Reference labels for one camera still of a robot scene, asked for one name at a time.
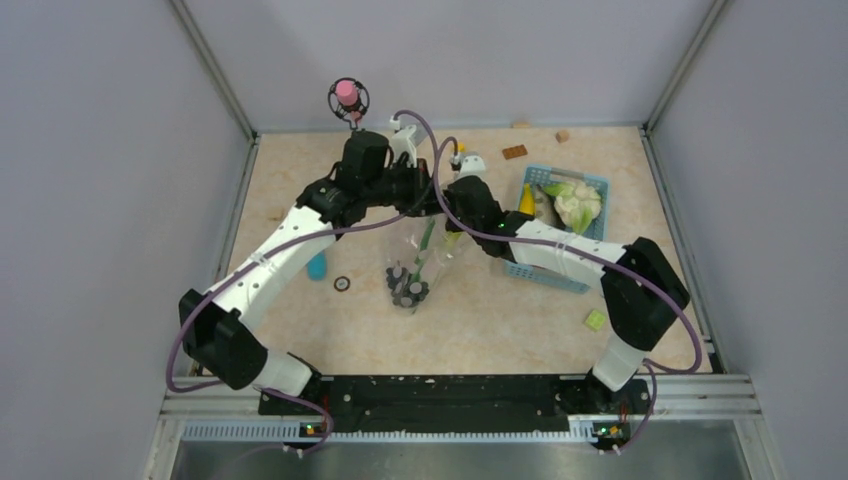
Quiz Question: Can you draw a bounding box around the teal silicone tool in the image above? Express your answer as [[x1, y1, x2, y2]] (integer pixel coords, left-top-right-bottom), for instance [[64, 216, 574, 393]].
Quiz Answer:
[[306, 252, 328, 281]]

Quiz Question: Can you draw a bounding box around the light green lego brick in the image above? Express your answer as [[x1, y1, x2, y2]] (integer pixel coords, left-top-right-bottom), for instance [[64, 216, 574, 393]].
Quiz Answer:
[[584, 309, 607, 332]]

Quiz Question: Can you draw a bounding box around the black grape bunch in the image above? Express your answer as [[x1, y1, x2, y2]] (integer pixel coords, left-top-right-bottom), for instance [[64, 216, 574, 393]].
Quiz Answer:
[[385, 265, 430, 310]]

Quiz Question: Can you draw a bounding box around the yellow banana pepper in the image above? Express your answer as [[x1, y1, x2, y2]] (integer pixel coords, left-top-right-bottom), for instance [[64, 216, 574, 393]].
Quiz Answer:
[[518, 183, 536, 216]]

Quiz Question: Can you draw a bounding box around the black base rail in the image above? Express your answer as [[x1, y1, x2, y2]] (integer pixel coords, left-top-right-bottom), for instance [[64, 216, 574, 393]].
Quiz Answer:
[[302, 374, 650, 434]]

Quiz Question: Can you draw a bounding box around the purple cable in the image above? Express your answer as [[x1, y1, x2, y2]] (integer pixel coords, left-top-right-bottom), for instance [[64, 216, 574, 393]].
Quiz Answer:
[[431, 136, 704, 455], [164, 109, 442, 458]]

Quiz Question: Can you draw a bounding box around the grey toy fish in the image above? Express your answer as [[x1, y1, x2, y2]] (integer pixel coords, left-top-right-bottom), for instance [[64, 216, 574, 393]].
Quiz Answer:
[[532, 185, 565, 230]]

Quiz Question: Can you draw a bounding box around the white cauliflower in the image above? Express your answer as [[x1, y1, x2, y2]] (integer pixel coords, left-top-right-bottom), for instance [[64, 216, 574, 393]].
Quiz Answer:
[[543, 180, 603, 234]]

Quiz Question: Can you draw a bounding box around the brown brick block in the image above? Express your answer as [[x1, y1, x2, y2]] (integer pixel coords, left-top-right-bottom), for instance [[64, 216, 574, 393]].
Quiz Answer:
[[502, 144, 528, 160]]

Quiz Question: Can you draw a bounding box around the pink microphone on tripod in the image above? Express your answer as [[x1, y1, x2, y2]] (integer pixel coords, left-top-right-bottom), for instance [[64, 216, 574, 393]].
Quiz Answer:
[[327, 77, 370, 131]]

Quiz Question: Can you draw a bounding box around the clear zip top bag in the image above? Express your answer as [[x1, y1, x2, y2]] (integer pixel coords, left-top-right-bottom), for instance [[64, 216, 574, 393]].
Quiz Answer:
[[384, 213, 470, 315]]

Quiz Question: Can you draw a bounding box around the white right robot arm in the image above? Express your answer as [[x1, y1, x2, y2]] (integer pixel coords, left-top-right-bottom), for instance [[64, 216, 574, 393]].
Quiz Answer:
[[434, 173, 691, 412]]

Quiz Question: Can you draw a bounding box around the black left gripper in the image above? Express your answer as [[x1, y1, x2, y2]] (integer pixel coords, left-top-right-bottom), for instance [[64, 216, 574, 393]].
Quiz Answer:
[[364, 157, 452, 217]]

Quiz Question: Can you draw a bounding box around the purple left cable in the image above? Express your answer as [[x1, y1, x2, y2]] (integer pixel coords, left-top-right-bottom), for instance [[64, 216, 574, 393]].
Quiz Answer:
[[164, 109, 442, 458]]

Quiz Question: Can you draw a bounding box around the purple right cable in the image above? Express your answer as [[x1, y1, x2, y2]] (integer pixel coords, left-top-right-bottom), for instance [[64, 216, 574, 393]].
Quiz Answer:
[[431, 136, 704, 455]]

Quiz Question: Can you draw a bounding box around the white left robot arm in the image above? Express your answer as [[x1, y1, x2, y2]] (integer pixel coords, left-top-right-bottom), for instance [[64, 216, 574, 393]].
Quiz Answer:
[[178, 125, 433, 414]]

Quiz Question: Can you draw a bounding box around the green chili pepper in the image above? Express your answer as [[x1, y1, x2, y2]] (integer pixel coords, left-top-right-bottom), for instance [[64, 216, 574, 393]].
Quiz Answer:
[[414, 217, 435, 275]]

